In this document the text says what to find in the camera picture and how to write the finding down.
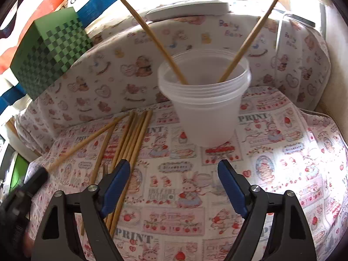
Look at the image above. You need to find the striped Hermes Paris curtain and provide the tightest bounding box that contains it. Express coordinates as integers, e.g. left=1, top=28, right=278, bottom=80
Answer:
left=0, top=0, right=153, bottom=115

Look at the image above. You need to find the green checkered box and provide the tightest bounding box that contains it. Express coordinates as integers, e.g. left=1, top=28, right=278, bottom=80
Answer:
left=10, top=8, right=93, bottom=100

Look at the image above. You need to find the white desk lamp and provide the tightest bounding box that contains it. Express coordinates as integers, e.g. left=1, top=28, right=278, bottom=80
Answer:
left=145, top=0, right=229, bottom=22

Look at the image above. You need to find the baby bear print cloth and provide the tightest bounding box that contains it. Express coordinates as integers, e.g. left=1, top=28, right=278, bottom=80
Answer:
left=15, top=13, right=331, bottom=154

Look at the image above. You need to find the translucent white plastic cup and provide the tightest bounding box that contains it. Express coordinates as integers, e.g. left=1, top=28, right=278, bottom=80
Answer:
left=157, top=48, right=251, bottom=147

